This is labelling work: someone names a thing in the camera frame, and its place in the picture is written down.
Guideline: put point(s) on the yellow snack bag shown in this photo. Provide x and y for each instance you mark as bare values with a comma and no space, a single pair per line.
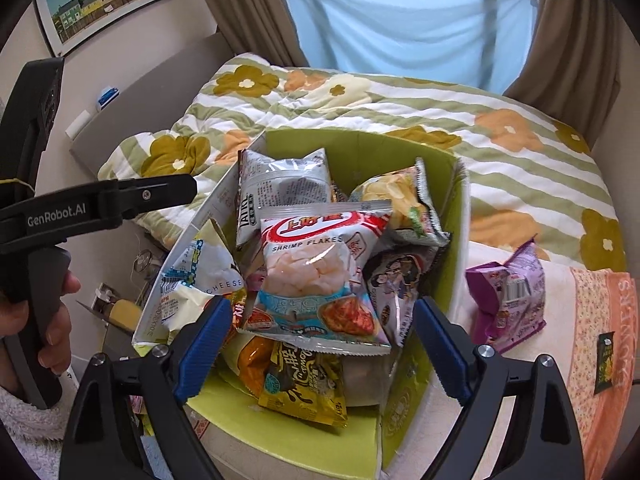
305,385

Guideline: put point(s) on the grey headboard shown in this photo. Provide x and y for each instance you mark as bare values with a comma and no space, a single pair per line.
150,95

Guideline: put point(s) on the white cheese snack bag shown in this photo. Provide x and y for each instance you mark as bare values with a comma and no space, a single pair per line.
200,275

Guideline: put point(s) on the orange snack bag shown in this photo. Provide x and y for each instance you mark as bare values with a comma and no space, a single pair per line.
252,365

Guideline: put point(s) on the orange floral cloth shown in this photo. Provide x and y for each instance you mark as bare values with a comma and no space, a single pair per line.
575,320

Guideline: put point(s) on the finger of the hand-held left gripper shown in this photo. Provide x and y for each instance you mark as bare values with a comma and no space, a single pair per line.
160,191

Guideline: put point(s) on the blue white small item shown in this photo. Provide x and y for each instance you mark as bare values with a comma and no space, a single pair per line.
108,99

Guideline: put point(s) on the small dark snack packet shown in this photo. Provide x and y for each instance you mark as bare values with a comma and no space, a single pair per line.
606,365

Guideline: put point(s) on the purple snack bag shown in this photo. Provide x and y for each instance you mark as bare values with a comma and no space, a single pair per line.
505,295

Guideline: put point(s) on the green striped floral quilt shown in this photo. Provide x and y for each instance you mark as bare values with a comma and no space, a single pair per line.
515,170

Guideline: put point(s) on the grey newsprint snack bag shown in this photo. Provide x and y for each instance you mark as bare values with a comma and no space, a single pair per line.
280,185

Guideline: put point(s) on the green cardboard box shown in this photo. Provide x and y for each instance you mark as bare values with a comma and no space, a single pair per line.
280,415

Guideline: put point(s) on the light blue cloth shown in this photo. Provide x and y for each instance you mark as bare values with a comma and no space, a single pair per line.
400,25

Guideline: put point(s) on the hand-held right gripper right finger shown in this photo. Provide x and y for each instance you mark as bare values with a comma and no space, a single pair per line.
440,350

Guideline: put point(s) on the cartoon figure snack bag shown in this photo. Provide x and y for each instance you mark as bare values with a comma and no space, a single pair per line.
395,285

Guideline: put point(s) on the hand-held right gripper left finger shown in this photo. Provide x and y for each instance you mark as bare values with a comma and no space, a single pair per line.
205,345

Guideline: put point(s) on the person's left hand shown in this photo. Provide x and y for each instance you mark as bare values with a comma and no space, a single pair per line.
60,340

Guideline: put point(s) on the potato chip bag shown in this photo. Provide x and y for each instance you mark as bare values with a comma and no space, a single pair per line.
395,195

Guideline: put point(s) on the framed houses picture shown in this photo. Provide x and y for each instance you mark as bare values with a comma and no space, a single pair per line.
100,5

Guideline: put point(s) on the brown curtain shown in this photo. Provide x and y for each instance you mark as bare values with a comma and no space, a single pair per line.
250,5
570,45

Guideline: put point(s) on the person's left forearm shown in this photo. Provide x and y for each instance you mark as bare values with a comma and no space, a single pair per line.
30,435

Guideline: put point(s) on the shrimp flakes snack bag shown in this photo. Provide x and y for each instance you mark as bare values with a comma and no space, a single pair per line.
310,270

